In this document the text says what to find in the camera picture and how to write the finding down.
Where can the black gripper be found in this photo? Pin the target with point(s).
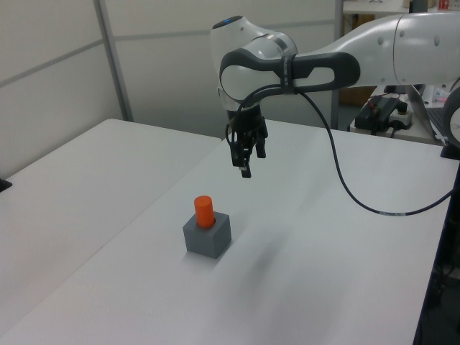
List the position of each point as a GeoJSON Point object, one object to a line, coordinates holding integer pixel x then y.
{"type": "Point", "coordinates": [249, 122]}

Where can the orange cylinder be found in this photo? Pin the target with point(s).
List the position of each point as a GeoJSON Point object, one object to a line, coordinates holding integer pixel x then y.
{"type": "Point", "coordinates": [203, 212]}

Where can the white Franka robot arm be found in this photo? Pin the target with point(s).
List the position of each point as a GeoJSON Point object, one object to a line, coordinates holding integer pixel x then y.
{"type": "Point", "coordinates": [413, 46]}

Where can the grey block with round hole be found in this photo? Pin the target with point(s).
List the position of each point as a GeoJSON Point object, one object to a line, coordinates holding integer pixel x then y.
{"type": "Point", "coordinates": [206, 240]}

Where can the black power supply unit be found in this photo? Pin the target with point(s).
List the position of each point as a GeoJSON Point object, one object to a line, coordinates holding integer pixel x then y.
{"type": "Point", "coordinates": [377, 109]}

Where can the silver laptop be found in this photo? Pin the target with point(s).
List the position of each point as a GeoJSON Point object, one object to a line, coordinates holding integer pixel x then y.
{"type": "Point", "coordinates": [431, 115]}

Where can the white switch box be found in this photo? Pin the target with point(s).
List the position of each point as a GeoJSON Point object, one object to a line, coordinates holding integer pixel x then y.
{"type": "Point", "coordinates": [400, 120]}

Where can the grey aluminium partition post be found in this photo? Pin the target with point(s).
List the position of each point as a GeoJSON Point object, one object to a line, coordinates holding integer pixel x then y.
{"type": "Point", "coordinates": [338, 18]}

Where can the black clamp mount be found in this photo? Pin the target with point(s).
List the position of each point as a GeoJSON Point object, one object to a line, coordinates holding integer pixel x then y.
{"type": "Point", "coordinates": [451, 151]}

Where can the small black bracket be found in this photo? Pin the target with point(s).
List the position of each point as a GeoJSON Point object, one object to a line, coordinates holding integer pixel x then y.
{"type": "Point", "coordinates": [4, 184]}

